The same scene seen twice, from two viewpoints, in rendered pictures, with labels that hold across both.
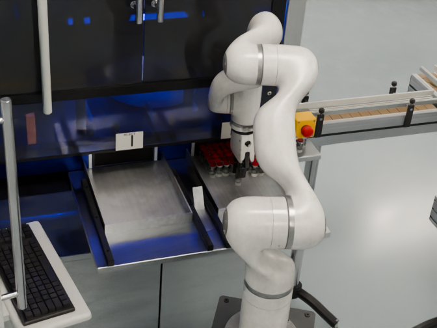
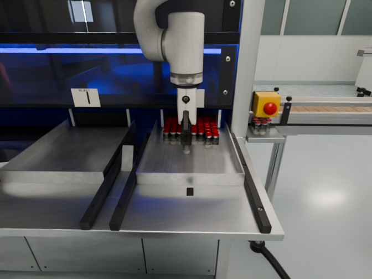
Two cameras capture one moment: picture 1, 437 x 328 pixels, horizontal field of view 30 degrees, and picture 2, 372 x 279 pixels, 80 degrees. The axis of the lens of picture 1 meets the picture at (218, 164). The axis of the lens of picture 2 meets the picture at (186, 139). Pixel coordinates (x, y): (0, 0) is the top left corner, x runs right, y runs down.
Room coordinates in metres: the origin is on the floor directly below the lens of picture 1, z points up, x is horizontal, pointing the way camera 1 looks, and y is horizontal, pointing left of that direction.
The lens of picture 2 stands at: (1.59, -0.29, 1.23)
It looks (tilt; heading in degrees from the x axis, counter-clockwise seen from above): 27 degrees down; 22
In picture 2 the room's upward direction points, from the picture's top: straight up
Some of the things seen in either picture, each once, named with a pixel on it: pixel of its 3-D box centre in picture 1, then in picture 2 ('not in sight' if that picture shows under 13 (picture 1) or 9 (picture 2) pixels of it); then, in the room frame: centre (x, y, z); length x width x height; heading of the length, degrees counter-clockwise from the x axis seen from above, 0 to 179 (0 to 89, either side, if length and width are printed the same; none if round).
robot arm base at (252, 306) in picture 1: (264, 310); not in sight; (1.49, -0.15, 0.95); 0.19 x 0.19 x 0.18
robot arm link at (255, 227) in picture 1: (260, 243); not in sight; (1.49, -0.11, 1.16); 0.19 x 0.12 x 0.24; 97
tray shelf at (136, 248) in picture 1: (194, 203); (131, 164); (2.03, 0.06, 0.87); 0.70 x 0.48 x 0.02; 111
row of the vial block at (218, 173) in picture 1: (235, 167); (190, 137); (2.19, -0.06, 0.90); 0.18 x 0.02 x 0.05; 111
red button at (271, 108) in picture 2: (306, 131); (269, 108); (2.31, -0.28, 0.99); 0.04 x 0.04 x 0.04; 21
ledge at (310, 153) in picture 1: (296, 148); (261, 132); (2.40, -0.26, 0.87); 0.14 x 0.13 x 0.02; 21
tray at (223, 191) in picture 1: (240, 176); (190, 145); (2.15, -0.07, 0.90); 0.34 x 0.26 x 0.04; 21
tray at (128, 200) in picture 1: (135, 190); (81, 144); (2.03, 0.25, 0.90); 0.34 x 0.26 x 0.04; 21
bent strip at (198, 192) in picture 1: (203, 207); (122, 169); (1.95, 0.03, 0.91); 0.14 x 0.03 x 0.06; 20
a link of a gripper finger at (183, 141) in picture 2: (242, 170); (186, 135); (2.11, -0.08, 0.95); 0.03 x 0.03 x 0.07; 21
